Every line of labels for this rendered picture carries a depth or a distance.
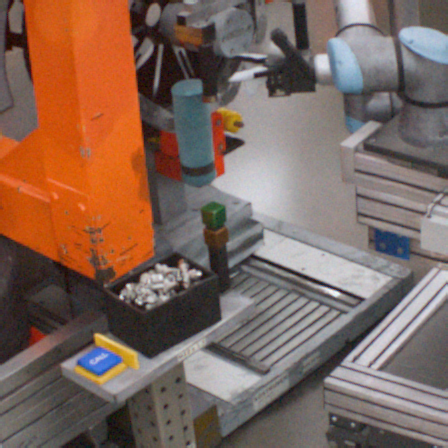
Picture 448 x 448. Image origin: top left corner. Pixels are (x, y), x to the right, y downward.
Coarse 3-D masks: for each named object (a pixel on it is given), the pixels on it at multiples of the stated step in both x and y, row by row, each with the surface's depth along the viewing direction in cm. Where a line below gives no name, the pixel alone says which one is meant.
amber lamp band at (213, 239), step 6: (204, 228) 279; (222, 228) 278; (204, 234) 279; (210, 234) 277; (216, 234) 277; (222, 234) 278; (228, 234) 279; (204, 240) 280; (210, 240) 278; (216, 240) 277; (222, 240) 278; (228, 240) 280; (210, 246) 279; (216, 246) 278
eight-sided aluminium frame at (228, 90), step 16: (128, 0) 299; (256, 0) 334; (256, 16) 336; (256, 32) 338; (256, 48) 340; (224, 64) 340; (240, 64) 337; (224, 80) 342; (224, 96) 336; (144, 112) 316; (160, 112) 320; (160, 128) 326
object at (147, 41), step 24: (144, 0) 321; (168, 0) 330; (144, 24) 321; (144, 48) 324; (168, 48) 333; (144, 72) 352; (168, 72) 348; (192, 72) 340; (144, 96) 339; (168, 96) 338
